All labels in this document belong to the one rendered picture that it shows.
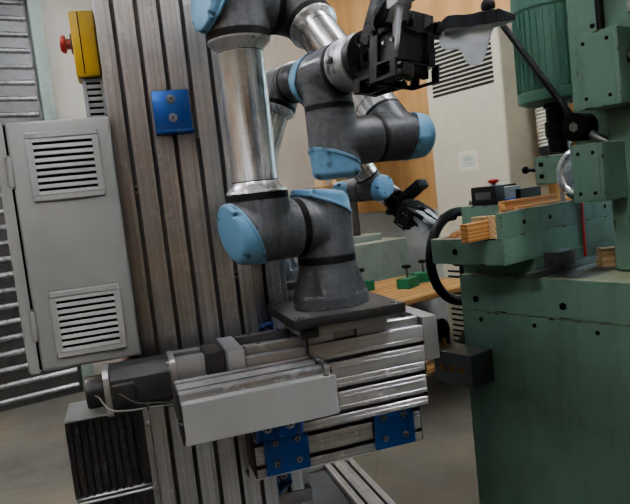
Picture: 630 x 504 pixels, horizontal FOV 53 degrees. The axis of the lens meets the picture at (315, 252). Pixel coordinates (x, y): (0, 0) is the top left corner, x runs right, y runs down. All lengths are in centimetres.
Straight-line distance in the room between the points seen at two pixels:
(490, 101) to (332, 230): 214
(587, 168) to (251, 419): 84
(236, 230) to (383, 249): 278
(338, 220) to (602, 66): 61
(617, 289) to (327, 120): 73
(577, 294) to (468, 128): 201
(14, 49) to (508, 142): 276
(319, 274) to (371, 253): 261
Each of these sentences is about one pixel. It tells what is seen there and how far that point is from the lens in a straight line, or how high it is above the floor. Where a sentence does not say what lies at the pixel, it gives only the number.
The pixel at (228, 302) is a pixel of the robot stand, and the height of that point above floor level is 83.
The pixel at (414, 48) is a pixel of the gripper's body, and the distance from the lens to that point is 82.
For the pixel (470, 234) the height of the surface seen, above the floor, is 92.
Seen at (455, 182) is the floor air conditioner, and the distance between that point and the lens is 344.
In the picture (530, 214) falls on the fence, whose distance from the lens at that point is 151.
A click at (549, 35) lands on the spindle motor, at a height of 134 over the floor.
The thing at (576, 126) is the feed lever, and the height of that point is 112.
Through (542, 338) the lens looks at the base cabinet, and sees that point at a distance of 153.
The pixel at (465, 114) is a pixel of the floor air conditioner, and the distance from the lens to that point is 338.
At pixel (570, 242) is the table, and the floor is 86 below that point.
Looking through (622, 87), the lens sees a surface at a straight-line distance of 142.
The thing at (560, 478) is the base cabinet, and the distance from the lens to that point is 163.
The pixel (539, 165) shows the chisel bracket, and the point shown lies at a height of 105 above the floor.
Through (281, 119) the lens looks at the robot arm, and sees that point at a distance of 191.
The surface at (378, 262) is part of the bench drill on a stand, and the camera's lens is 385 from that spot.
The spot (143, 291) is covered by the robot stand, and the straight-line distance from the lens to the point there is 134.
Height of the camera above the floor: 104
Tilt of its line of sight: 5 degrees down
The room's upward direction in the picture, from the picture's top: 6 degrees counter-clockwise
